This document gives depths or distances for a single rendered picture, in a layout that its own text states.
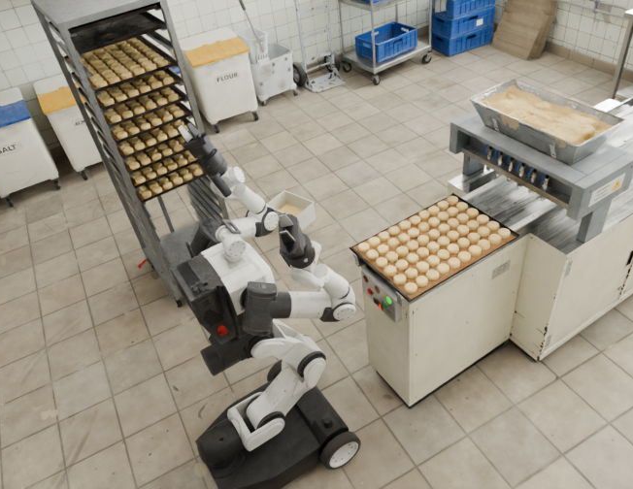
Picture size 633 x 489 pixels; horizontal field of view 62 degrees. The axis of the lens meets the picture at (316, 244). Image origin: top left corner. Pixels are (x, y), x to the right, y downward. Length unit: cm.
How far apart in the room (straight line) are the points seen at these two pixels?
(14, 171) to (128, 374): 239
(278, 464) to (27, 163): 348
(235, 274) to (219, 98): 352
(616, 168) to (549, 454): 133
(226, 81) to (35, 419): 322
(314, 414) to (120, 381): 123
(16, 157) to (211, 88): 174
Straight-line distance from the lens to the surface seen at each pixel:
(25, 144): 501
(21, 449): 335
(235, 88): 518
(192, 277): 183
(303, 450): 258
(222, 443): 248
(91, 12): 264
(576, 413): 297
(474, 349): 282
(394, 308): 219
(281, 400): 246
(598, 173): 233
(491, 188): 268
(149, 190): 307
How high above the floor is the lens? 244
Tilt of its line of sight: 41 degrees down
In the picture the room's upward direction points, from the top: 9 degrees counter-clockwise
